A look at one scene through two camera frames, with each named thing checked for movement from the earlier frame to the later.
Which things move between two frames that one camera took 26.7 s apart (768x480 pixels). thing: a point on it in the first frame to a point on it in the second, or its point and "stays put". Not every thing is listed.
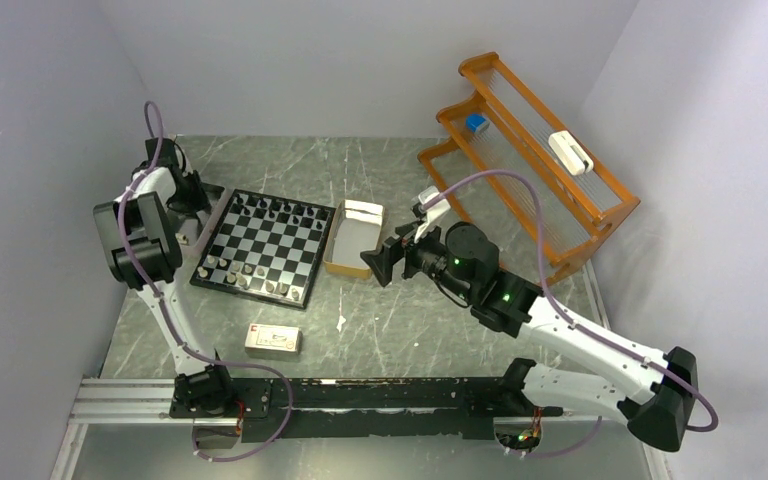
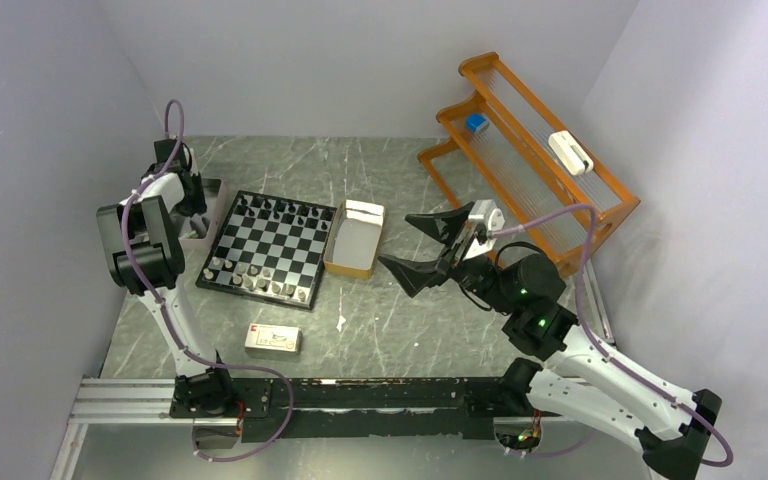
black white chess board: (266, 247) stays put
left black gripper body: (191, 198) stays put
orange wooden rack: (512, 159) stays put
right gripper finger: (382, 259) to (417, 275)
